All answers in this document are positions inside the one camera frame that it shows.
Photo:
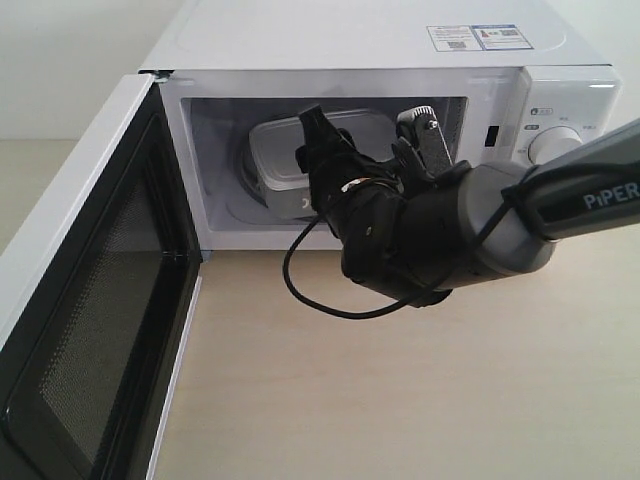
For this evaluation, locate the white microwave door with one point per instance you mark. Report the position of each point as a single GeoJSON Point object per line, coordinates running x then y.
{"type": "Point", "coordinates": [97, 290]}

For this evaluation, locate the glass turntable plate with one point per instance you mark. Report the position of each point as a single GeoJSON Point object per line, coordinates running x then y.
{"type": "Point", "coordinates": [250, 175]}

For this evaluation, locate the white microwave oven body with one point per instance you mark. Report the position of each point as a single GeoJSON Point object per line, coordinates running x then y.
{"type": "Point", "coordinates": [229, 67]}

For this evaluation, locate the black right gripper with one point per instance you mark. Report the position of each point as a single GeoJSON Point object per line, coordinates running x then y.
{"type": "Point", "coordinates": [335, 167]}

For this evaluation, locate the white warning label sticker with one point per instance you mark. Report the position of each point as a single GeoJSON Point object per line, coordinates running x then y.
{"type": "Point", "coordinates": [453, 38]}

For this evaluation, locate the blue energy label sticker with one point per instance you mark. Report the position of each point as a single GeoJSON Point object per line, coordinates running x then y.
{"type": "Point", "coordinates": [500, 37]}

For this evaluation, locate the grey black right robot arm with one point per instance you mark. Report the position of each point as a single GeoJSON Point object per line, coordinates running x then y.
{"type": "Point", "coordinates": [418, 226]}

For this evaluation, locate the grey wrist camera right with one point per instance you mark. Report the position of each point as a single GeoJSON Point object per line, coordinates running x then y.
{"type": "Point", "coordinates": [420, 146]}

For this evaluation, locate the white plastic lidded container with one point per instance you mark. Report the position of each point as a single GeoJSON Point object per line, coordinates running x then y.
{"type": "Point", "coordinates": [280, 160]}

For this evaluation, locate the upper white power knob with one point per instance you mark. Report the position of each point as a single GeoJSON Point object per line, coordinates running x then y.
{"type": "Point", "coordinates": [552, 143]}

